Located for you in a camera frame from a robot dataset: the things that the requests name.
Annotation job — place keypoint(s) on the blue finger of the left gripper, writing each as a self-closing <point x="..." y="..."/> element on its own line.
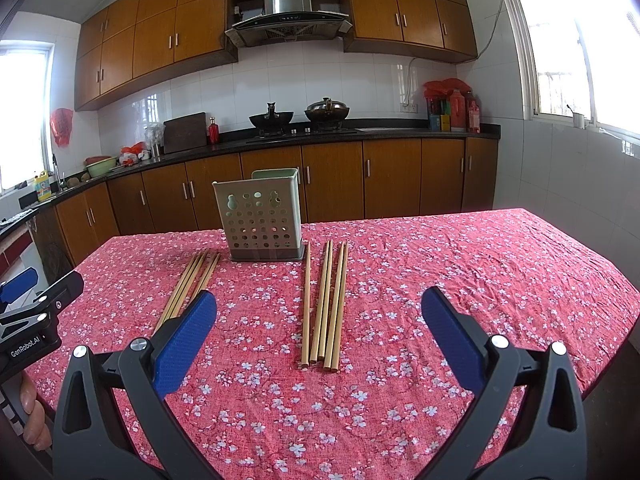
<point x="17" y="286"/>

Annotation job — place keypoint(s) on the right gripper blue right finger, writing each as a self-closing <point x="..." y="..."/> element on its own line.
<point x="548" y="439"/>

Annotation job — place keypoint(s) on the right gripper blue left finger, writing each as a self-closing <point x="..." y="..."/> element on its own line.
<point x="91" y="440"/>

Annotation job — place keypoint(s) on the bamboo chopstick group one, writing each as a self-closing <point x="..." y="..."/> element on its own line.
<point x="177" y="288"/>
<point x="304" y="356"/>

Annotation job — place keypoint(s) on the bamboo chopstick group two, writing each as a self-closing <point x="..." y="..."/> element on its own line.
<point x="315" y="343"/>
<point x="184" y="287"/>

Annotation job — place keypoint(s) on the bamboo chopstick group four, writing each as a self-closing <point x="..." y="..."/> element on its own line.
<point x="204" y="274"/>
<point x="332" y="356"/>

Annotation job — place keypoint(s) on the bamboo chopstick group three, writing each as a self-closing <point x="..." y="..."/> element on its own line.
<point x="332" y="283"/>
<point x="184" y="285"/>

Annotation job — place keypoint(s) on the left kitchen window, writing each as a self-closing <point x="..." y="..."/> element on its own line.
<point x="25" y="77"/>

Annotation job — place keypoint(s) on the kitchen window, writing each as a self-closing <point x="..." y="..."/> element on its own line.
<point x="25" y="77"/>
<point x="581" y="53"/>

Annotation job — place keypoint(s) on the lower wooden kitchen cabinets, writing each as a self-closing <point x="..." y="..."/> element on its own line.
<point x="364" y="179"/>

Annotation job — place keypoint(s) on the right kitchen window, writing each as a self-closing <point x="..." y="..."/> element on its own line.
<point x="581" y="53"/>

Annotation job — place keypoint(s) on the person's left hand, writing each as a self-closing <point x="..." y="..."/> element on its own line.
<point x="36" y="432"/>

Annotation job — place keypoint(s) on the yellow detergent bottle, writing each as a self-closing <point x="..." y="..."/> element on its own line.
<point x="42" y="186"/>

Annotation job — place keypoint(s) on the green basin on counter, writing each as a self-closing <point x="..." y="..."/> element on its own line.
<point x="97" y="166"/>

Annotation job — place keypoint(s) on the red white bag on counter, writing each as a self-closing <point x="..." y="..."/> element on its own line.
<point x="131" y="155"/>

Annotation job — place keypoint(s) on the red plastic bag hanging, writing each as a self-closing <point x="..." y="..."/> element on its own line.
<point x="61" y="126"/>

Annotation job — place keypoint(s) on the red floral tablecloth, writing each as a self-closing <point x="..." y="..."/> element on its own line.
<point x="256" y="413"/>

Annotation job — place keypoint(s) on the grey perforated utensil holder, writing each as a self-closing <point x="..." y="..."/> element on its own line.
<point x="261" y="216"/>

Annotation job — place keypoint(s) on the clear glass jars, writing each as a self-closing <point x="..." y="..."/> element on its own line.
<point x="154" y="139"/>

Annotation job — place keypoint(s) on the dark cutting board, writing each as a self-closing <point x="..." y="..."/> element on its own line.
<point x="185" y="133"/>

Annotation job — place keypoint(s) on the red bottle on counter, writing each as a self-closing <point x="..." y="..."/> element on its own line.
<point x="213" y="131"/>

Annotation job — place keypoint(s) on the black gas stove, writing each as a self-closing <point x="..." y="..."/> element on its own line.
<point x="302" y="132"/>

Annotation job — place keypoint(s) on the dark lidded pot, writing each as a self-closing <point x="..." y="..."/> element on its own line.
<point x="327" y="113"/>

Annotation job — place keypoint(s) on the white cup on windowsill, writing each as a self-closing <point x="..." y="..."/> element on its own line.
<point x="579" y="120"/>

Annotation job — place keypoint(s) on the red bags and condiment bottles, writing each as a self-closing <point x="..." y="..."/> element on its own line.
<point x="451" y="106"/>

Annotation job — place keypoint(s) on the steel range hood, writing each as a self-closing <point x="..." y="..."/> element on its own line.
<point x="253" y="23"/>

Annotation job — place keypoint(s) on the black wok with handle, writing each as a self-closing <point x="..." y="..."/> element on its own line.
<point x="271" y="121"/>

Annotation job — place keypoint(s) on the upper wooden wall cabinets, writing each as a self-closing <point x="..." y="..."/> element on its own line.
<point x="132" y="44"/>

